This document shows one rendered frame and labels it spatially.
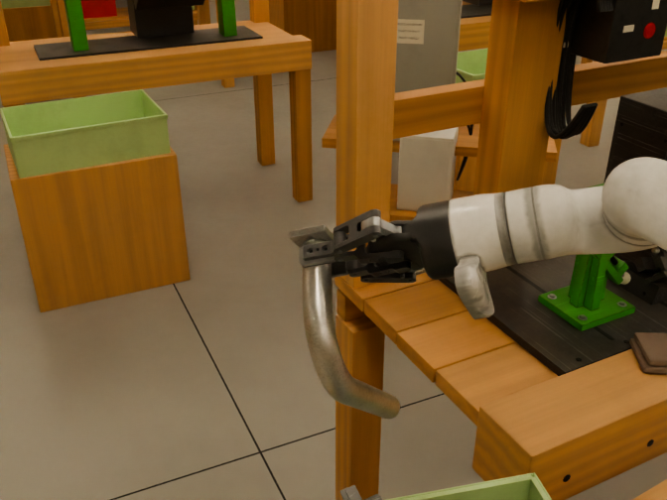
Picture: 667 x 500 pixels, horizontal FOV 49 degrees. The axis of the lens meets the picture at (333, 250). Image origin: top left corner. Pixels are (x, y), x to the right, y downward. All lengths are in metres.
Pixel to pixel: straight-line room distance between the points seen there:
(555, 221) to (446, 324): 0.90
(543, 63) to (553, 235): 1.09
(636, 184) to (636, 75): 1.46
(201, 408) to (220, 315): 0.59
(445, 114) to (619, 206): 1.09
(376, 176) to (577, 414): 0.62
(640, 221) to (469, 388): 0.79
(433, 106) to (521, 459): 0.81
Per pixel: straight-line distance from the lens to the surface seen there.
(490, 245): 0.69
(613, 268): 1.61
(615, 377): 1.47
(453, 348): 1.50
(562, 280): 1.74
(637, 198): 0.67
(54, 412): 2.85
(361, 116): 1.50
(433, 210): 0.71
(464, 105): 1.75
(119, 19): 8.08
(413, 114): 1.67
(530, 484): 1.15
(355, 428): 1.92
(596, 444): 1.37
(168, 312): 3.25
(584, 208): 0.73
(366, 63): 1.47
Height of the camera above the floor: 1.76
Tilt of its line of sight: 29 degrees down
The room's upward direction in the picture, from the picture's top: straight up
